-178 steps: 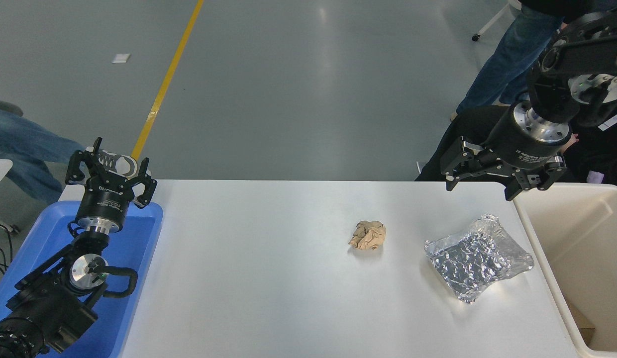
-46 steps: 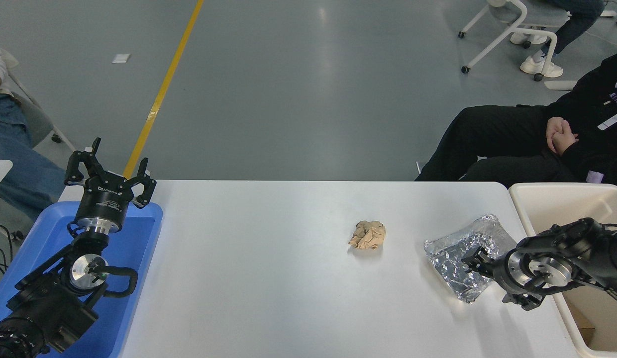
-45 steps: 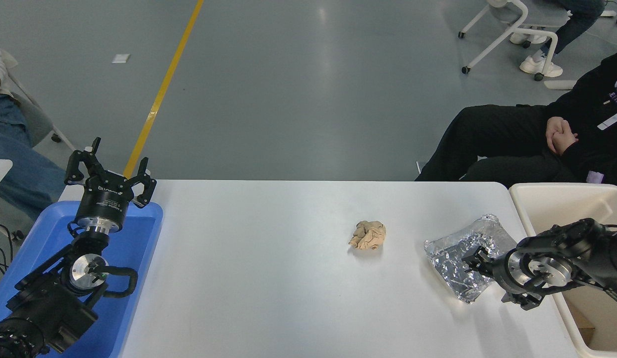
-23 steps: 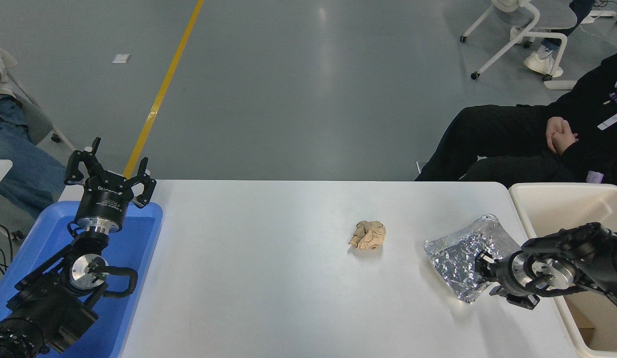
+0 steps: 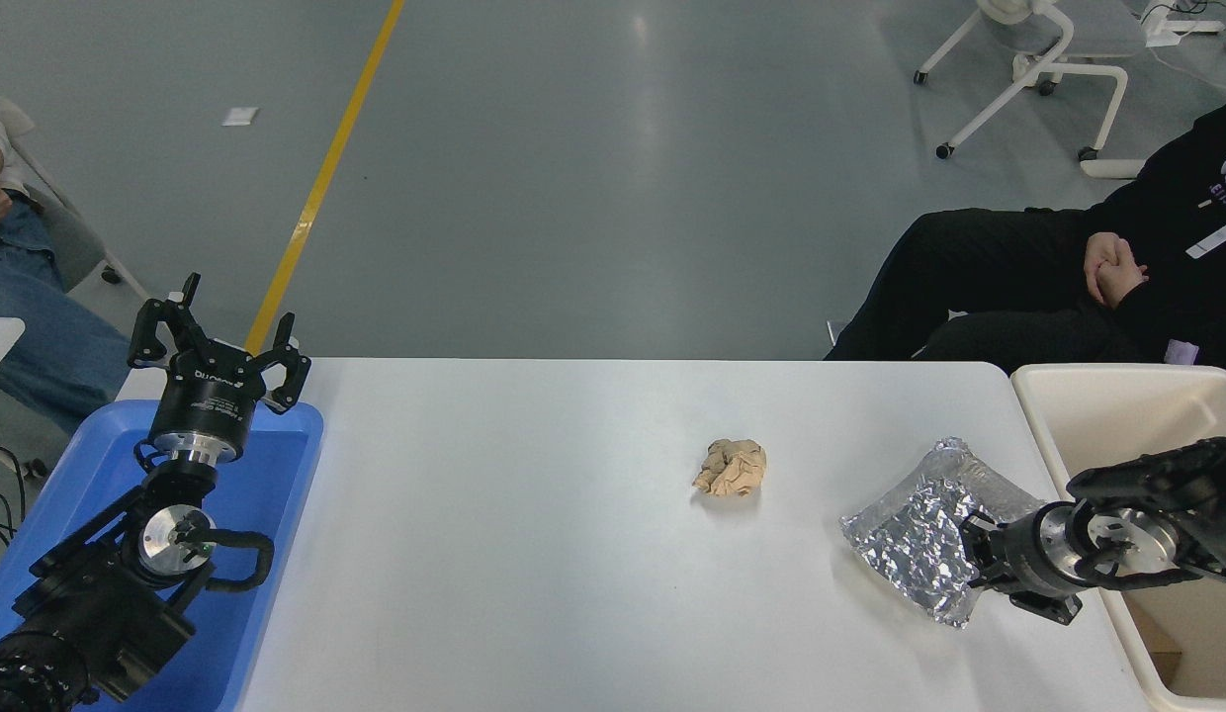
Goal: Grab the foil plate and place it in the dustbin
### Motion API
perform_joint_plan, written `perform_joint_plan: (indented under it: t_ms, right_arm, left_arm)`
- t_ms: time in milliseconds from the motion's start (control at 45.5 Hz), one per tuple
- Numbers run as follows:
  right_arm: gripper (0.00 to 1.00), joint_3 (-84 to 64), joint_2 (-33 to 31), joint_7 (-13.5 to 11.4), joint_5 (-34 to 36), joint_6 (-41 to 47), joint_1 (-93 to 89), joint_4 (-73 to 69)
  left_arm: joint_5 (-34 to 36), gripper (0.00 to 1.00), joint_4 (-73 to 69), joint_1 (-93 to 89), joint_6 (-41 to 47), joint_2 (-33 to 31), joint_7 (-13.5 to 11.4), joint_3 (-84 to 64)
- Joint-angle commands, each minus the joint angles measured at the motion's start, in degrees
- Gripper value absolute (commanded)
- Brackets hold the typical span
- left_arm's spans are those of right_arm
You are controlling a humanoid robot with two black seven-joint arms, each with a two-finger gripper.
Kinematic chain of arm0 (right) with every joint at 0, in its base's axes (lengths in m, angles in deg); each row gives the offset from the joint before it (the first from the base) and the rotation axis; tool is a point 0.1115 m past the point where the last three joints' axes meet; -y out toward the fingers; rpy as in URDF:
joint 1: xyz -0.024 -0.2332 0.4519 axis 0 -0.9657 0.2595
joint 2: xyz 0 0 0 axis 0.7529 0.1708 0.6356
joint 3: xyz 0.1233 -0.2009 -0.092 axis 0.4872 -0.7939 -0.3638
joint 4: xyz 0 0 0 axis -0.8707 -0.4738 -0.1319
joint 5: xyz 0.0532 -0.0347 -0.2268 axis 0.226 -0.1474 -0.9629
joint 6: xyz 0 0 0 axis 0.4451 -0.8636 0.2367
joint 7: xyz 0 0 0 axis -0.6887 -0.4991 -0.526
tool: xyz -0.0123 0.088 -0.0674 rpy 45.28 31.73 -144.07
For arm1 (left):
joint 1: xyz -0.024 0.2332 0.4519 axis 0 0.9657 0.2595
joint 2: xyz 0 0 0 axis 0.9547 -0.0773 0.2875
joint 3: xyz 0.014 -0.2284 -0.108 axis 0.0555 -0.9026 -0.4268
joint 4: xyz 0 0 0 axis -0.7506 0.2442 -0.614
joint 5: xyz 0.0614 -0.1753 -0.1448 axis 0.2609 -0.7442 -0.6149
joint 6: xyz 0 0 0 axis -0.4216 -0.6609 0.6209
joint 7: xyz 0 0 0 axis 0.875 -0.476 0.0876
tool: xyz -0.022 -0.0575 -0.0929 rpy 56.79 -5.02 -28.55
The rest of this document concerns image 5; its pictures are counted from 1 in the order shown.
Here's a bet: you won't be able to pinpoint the silver foil tray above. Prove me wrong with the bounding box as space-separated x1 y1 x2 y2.
839 437 1049 630

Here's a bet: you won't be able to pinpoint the blue plastic tray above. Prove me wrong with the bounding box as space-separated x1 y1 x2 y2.
0 399 325 712

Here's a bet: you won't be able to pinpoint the white power strip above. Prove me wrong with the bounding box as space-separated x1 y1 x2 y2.
1143 12 1226 48

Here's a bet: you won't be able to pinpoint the black floor cables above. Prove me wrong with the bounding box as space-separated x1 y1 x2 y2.
0 442 29 547

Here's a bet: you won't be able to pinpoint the large pale plastic bin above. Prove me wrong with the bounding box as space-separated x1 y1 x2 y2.
1010 364 1226 712

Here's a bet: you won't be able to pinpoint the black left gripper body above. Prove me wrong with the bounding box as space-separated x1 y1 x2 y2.
148 344 269 454

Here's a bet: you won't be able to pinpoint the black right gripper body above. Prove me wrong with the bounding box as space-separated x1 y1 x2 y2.
997 504 1060 595

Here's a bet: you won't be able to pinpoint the seated person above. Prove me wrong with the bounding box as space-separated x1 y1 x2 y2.
826 89 1226 387
0 87 132 436

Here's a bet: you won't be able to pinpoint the grey chair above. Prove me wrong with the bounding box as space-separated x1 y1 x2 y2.
0 97 149 301

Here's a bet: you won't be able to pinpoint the crumpled tan paper ball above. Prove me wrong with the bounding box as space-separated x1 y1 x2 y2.
691 438 768 497

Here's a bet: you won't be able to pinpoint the white wheeled chair base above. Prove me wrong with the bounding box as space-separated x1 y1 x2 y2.
914 0 1150 180

